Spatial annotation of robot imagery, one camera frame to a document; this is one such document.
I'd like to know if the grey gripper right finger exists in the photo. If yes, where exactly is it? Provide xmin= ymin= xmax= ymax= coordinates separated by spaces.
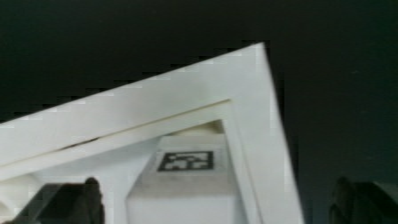
xmin=328 ymin=177 xmax=398 ymax=224

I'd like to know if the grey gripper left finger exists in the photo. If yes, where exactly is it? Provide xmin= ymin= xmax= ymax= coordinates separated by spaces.
xmin=10 ymin=177 xmax=104 ymax=224

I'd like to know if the white leg with tag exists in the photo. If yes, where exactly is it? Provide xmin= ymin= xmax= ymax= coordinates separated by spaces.
xmin=124 ymin=133 xmax=243 ymax=224

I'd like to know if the white U-shaped obstacle fence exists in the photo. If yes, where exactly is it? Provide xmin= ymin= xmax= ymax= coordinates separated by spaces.
xmin=0 ymin=45 xmax=303 ymax=224

